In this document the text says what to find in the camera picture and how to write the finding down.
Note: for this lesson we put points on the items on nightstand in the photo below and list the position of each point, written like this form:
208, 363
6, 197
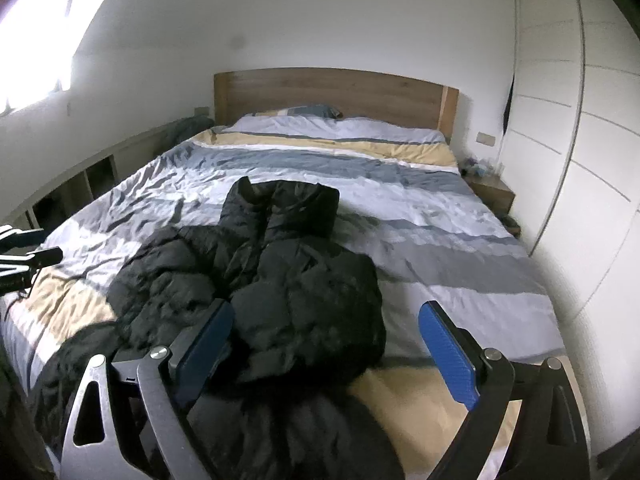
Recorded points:
472, 167

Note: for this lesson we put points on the white sliding wardrobe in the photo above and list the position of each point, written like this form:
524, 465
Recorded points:
571, 156

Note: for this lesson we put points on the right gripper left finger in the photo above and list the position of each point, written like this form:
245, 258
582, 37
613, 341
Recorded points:
99, 442

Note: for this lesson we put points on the wooden nightstand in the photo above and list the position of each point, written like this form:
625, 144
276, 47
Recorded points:
497, 197

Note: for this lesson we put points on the striped duvet cover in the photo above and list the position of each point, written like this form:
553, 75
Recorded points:
404, 206

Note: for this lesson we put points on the black puffer coat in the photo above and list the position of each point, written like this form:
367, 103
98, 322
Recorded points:
307, 323

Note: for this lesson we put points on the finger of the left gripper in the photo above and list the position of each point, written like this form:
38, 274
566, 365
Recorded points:
11, 238
36, 260

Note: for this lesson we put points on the dark clothes on shelf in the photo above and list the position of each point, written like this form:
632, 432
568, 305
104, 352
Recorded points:
184, 128

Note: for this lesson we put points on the wall socket plate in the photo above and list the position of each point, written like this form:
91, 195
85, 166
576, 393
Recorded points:
485, 139

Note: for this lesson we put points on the wooden headboard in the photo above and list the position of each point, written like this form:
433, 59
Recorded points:
403, 101

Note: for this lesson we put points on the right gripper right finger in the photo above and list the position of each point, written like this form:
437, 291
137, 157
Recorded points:
548, 441

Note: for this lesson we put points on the window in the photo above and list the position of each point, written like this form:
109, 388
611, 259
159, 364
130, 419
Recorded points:
39, 39

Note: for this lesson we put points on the white low shelf unit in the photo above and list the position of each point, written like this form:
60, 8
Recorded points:
78, 187

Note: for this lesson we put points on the blue grey pillow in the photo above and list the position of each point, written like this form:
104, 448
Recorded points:
316, 110

